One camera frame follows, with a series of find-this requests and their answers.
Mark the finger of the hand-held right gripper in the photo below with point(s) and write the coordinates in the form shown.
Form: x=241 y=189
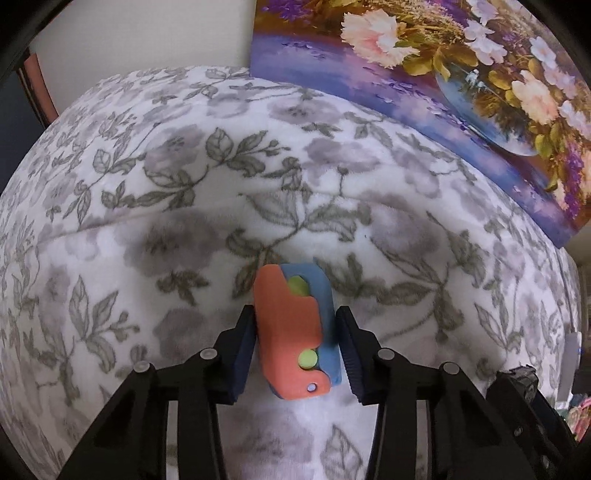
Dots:
x=531 y=406

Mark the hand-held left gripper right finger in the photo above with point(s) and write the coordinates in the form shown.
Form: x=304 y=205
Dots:
x=353 y=355

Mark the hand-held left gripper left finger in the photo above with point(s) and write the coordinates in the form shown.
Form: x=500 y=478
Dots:
x=242 y=355

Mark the orange and blue toy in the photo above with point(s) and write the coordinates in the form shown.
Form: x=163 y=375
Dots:
x=286 y=332

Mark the black power adapter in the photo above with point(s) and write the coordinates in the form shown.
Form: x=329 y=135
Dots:
x=582 y=385

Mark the grey floral blanket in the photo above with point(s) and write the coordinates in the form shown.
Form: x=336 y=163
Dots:
x=138 y=184

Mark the flower painting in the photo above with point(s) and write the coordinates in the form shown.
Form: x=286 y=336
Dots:
x=415 y=92

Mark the red-brown board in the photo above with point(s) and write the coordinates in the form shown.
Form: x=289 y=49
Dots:
x=41 y=92

